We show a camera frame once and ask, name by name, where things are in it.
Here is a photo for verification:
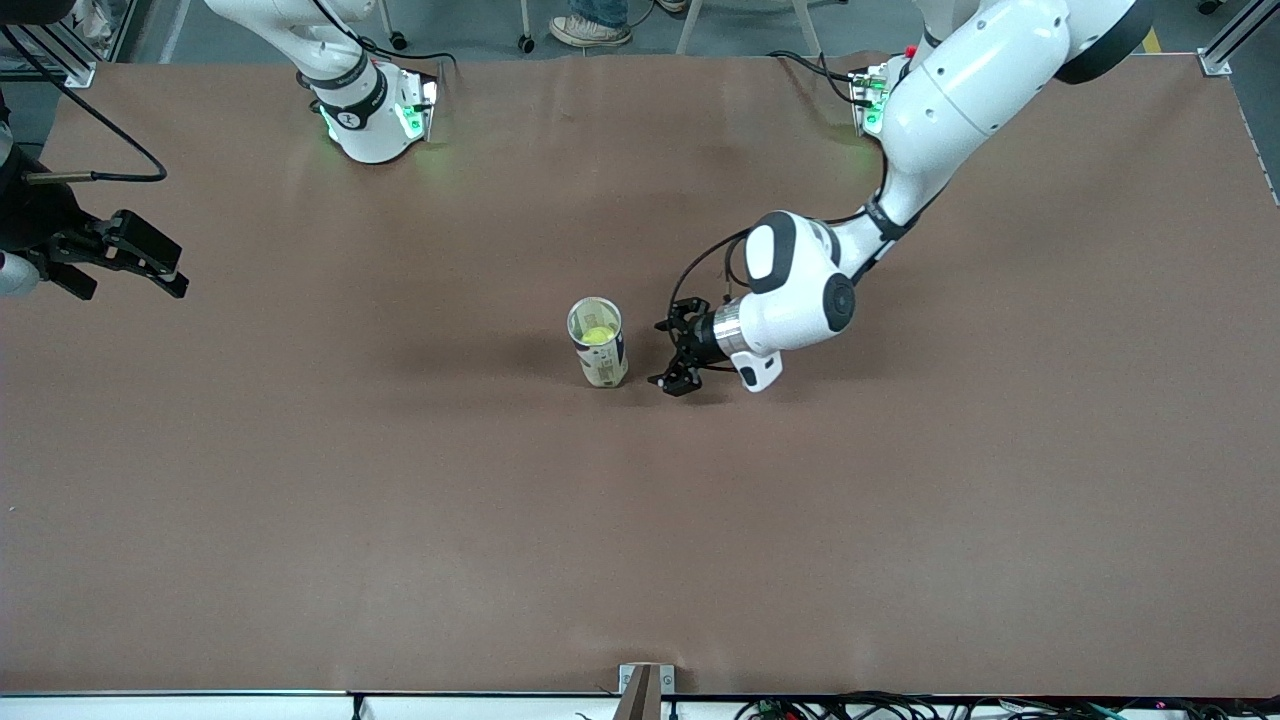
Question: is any clear tennis ball can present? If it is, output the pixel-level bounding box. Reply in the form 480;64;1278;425
566;296;630;390

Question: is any brown table cover sheet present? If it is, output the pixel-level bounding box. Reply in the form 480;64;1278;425
0;52;1280;698

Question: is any clear plastic bag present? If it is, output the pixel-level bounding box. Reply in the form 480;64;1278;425
78;0;136;61

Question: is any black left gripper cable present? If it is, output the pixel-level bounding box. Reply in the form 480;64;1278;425
668;150;893;306

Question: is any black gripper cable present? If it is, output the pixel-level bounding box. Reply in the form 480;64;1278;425
0;25;168;185
668;150;893;306

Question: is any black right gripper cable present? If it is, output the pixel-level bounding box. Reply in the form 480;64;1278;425
0;25;168;185

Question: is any black arm base cable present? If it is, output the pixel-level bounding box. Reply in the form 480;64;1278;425
355;38;461;71
768;50;866;106

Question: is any small metal bracket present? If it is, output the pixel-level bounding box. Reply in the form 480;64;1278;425
618;663;676;697

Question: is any brown wooden post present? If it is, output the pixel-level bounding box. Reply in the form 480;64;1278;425
612;665;661;720

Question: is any tangled cable bundle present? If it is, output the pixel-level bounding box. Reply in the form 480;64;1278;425
735;692;1280;720

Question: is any white table edge rail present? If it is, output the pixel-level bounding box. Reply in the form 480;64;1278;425
0;692;1280;720

